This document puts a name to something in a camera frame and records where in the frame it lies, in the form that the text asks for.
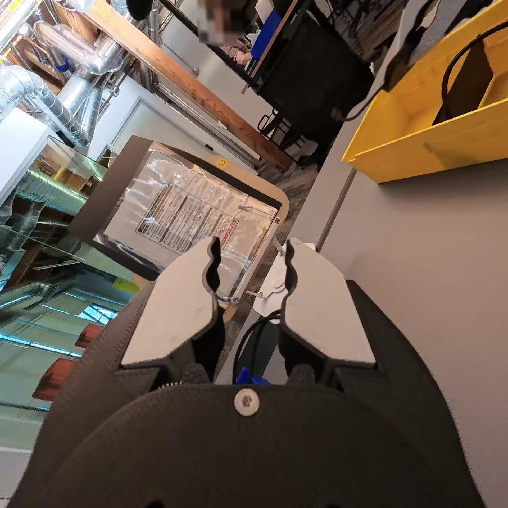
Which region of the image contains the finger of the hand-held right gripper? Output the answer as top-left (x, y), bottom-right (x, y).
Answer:
top-left (384, 0), bottom-right (436, 93)

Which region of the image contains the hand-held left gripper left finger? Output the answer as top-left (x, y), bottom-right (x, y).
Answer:
top-left (120, 236), bottom-right (226, 378)

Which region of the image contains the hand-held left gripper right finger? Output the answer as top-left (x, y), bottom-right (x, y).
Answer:
top-left (279, 238), bottom-right (376, 368)

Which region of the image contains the black braided HDMI cable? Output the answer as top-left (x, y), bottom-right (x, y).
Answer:
top-left (441, 24), bottom-right (508, 121)

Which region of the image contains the black cable with green plugs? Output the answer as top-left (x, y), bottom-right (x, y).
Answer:
top-left (233, 313), bottom-right (279, 383)

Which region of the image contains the blue storage bin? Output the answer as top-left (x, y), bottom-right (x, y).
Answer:
top-left (237, 367), bottom-right (271, 385)

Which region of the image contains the yellow storage bin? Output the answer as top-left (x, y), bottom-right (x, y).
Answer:
top-left (341, 0), bottom-right (508, 184)

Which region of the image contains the instruction sheet display stand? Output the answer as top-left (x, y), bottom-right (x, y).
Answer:
top-left (67, 135), bottom-right (318, 323)

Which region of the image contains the blue shelf crate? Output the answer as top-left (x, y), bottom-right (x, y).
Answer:
top-left (250, 8), bottom-right (283, 60)

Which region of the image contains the black floor lamp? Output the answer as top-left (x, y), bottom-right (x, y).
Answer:
top-left (126, 0), bottom-right (199, 36)

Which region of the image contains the silver ventilation duct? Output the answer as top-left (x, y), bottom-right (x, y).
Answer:
top-left (0, 0), bottom-right (133, 147)

